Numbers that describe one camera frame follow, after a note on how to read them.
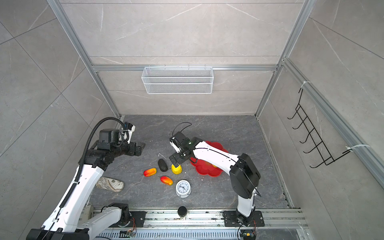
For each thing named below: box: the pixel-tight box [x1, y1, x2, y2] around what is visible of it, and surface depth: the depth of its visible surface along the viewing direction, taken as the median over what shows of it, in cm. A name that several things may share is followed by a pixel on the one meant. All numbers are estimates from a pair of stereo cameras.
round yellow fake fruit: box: [171, 164, 183, 175], surface depth 87 cm
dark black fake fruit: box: [157, 158, 168, 172], surface depth 92 cm
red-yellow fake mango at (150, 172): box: [143, 167, 157, 177], surface depth 90 cm
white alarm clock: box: [175, 179, 192, 198], surface depth 81 cm
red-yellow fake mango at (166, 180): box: [160, 176, 174, 186], surface depth 85 cm
